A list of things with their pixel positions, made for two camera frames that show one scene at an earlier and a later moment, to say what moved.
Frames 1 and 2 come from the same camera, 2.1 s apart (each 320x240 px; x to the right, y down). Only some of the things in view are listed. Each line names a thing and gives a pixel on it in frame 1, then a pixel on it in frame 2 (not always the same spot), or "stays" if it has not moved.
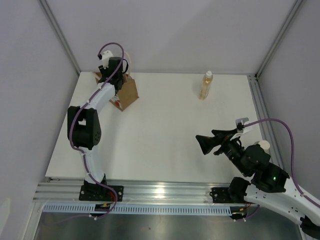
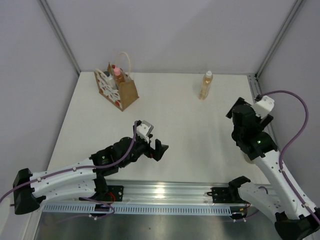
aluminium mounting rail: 134,192 stays
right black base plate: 220,195 stays
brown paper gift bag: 127,93 stays
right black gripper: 207,143 to 262,122
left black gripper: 103,71 to 156,153
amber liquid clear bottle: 207,80 stays
